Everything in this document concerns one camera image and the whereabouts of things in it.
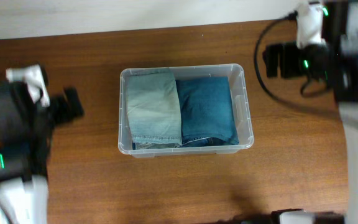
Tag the light grey jeans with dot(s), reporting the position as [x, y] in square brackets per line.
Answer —
[153, 109]

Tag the clear plastic storage bin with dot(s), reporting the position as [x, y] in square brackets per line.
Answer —
[240, 108]

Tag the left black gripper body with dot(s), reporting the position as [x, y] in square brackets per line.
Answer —
[62, 104]

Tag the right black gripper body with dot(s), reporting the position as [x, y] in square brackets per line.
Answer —
[284, 56]

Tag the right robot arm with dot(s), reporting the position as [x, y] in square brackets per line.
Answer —
[326, 51]

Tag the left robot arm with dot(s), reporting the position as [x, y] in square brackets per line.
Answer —
[26, 131]

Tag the dark blue jeans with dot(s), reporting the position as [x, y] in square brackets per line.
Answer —
[207, 117]

